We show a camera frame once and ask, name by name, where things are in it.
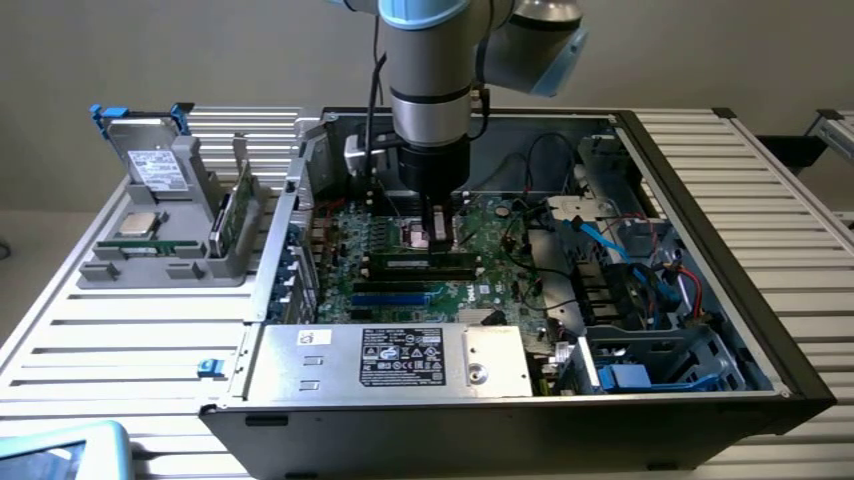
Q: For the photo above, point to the silver CPU chip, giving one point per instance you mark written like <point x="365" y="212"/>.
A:
<point x="139" y="225"/>

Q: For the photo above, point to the CPU socket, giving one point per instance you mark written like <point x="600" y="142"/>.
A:
<point x="415" y="234"/>

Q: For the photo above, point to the blue plastic clip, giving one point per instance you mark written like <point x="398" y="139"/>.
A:
<point x="208" y="368"/>

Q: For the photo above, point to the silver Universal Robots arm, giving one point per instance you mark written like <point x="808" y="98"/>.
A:
<point x="427" y="65"/>

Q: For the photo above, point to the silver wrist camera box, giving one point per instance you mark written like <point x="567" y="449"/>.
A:
<point x="363" y="155"/>

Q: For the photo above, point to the silver chipset heatsink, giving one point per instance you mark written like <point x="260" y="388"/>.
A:
<point x="479" y="316"/>

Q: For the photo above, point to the black RAM slot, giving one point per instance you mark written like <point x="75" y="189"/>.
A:
<point x="420" y="275"/>

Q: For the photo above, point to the round coin battery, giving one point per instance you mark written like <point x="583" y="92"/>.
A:
<point x="503" y="209"/>

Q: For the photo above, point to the green motherboard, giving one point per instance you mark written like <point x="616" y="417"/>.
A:
<point x="494" y="280"/>

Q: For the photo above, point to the slatted metal side table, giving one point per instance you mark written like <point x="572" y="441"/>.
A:
<point x="834" y="125"/>

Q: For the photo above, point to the blue expansion slot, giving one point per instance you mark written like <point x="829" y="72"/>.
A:
<point x="389" y="300"/>

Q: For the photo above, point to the grey parts rack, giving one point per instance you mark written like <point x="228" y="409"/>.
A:
<point x="153" y="280"/>

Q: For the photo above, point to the green RAM stick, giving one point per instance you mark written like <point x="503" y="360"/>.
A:
<point x="407" y="261"/>
<point x="147" y="247"/>

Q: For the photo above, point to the hard disk with blue bracket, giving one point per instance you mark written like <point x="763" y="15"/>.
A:
<point x="149" y="160"/>

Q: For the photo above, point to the silver power supply unit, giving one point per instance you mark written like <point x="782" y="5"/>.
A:
<point x="387" y="362"/>

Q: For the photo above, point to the blue disk caddy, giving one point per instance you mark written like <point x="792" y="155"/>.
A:
<point x="627" y="377"/>

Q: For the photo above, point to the green graphics card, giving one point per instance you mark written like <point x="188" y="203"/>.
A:
<point x="233" y="215"/>

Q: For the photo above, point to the black expansion slot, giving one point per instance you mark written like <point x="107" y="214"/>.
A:
<point x="394" y="287"/>

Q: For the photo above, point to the open black PC case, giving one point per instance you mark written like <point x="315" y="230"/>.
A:
<point x="467" y="440"/>

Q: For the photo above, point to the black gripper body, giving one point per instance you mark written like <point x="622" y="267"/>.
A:
<point x="434" y="167"/>

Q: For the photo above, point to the grey metal disk bay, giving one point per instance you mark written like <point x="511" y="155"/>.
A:
<point x="610" y="170"/>

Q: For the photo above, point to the light blue pendant screen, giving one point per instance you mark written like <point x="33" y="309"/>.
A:
<point x="60" y="450"/>

